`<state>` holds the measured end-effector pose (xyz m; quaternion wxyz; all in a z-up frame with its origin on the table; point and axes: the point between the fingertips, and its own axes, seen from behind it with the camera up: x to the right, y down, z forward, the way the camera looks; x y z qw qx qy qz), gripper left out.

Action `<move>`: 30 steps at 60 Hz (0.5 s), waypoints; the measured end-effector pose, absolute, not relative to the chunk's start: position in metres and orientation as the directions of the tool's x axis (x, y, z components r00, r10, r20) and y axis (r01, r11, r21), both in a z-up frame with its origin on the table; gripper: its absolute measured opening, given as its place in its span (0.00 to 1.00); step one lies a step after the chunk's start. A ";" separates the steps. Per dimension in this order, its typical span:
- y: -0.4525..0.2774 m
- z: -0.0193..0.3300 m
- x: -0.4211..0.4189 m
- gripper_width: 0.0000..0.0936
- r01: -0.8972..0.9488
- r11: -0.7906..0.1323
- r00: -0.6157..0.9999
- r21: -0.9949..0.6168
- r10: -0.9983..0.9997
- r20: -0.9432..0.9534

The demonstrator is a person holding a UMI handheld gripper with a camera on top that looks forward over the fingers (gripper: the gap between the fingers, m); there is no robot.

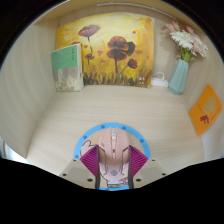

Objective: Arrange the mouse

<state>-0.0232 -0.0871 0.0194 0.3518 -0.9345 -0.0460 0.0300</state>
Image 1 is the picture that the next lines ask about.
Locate teal geometric vase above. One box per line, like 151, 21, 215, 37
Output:
167, 58, 190, 96

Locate green cover book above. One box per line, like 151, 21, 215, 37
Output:
50, 42, 85, 93

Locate round cartoon mouse pad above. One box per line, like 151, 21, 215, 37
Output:
72, 122, 152, 192

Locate pink and white flowers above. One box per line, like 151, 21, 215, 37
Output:
161, 21, 210, 63

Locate pink computer mouse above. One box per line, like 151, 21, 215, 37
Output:
96, 127, 131, 184

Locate white power strip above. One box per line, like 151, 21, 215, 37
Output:
151, 71, 170, 88

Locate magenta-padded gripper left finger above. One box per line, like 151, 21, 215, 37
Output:
59, 143, 101, 190

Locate orange cover book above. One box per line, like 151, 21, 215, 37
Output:
188, 83, 224, 138

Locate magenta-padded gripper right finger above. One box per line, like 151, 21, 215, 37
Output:
127, 144, 167, 190

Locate poppy flower canvas painting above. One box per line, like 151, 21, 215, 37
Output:
54, 12, 156, 89

